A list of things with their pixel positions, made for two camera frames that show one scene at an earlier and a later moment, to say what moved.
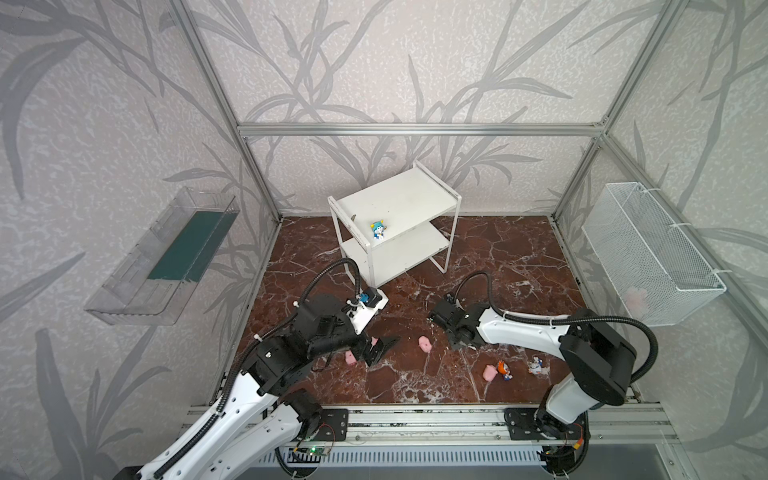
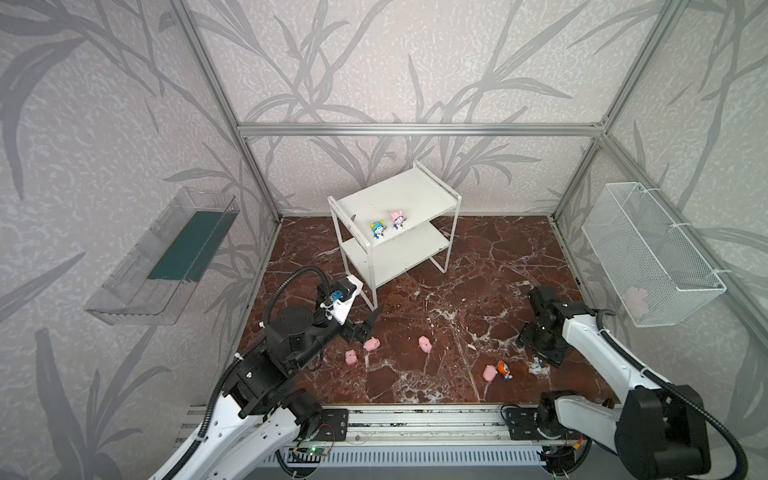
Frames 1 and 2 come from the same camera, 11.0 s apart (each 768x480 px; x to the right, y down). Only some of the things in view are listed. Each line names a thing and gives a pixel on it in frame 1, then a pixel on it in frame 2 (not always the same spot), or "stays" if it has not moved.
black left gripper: x=362 y=348 → x=354 y=327
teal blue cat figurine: x=378 y=229 stays
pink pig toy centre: x=425 y=344 stays
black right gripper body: x=447 y=318 → x=537 y=339
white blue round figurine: x=535 y=367 stays
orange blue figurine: x=504 y=370 stays
